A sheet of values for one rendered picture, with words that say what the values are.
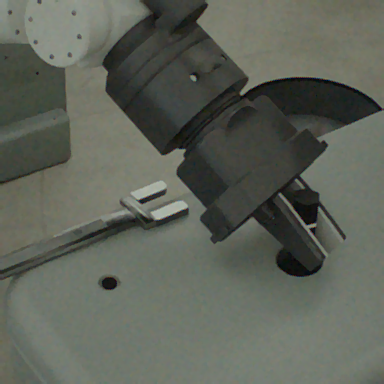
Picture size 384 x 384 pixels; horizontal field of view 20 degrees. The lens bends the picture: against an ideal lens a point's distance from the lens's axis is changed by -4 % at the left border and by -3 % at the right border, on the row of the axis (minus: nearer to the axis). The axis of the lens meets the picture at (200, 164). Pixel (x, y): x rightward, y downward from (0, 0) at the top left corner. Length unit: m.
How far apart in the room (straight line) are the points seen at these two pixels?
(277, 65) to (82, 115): 0.86
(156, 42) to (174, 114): 0.05
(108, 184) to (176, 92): 3.15
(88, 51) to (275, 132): 0.15
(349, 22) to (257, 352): 4.25
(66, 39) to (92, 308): 0.20
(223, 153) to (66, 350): 0.18
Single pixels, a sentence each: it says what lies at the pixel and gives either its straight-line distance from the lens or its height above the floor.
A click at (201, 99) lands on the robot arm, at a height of 2.02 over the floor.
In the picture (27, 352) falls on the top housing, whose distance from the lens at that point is 0.82.
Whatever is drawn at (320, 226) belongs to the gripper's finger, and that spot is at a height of 1.92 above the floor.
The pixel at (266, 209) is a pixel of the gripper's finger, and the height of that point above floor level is 1.94.
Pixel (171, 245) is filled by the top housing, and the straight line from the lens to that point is 0.87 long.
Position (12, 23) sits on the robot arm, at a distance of 0.91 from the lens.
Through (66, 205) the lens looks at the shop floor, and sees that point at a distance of 3.87.
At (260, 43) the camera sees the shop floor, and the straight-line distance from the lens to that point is 4.76.
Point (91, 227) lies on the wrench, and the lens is 0.88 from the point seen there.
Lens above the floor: 2.47
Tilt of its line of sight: 38 degrees down
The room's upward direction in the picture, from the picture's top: 2 degrees clockwise
